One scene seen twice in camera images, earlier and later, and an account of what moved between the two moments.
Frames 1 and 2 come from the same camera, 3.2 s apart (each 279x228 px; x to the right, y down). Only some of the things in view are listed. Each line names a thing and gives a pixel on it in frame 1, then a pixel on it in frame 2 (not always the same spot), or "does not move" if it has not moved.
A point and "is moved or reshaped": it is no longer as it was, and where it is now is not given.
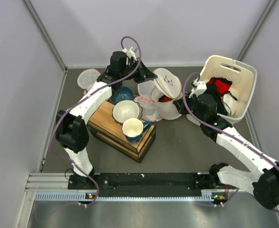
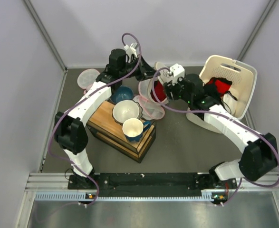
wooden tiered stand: x=102 y=126 does not move
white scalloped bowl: x=125 y=109 does not move
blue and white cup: x=133 y=128 does not move
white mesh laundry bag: x=167 y=91 is moved or reshaped
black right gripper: x=180 y=106 → x=169 y=88
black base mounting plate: x=139 y=182 does not move
